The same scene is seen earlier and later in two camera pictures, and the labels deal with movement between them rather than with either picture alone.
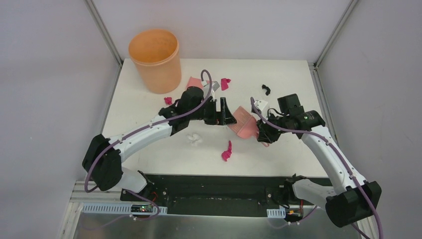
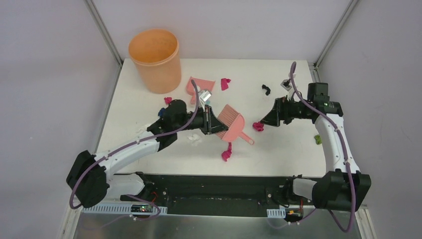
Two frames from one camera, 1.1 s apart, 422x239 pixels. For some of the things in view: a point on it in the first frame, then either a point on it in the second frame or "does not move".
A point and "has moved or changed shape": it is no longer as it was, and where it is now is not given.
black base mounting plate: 214,195 does not move
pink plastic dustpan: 195,82 does not move
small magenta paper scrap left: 168,100 does not move
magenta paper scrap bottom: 226,154 does not move
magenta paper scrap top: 224,82 does not move
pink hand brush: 245,124 has moved or changed shape
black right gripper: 264,134 → 279,112
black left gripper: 214,111 → 208,119
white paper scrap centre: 194,139 does not move
